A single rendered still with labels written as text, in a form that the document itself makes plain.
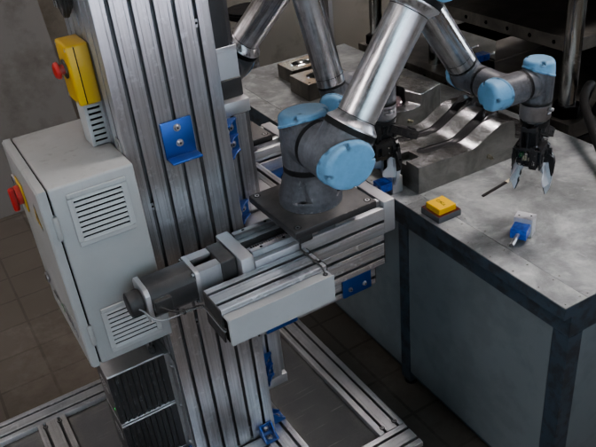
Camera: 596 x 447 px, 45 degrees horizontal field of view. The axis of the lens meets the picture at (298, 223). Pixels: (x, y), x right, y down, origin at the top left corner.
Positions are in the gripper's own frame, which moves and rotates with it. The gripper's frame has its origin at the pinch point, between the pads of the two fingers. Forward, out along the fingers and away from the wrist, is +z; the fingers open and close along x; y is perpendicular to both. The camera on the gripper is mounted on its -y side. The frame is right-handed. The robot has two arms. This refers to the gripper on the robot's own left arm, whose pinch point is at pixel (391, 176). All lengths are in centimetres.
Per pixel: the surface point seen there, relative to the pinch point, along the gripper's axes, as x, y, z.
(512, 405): 52, -5, 54
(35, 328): -111, 110, 85
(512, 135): 5.9, -41.4, -3.6
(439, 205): 20.9, -2.1, 0.9
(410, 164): 3.3, -4.6, -4.0
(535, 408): 60, -5, 48
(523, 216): 41.0, -14.1, -0.8
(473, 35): -63, -82, -11
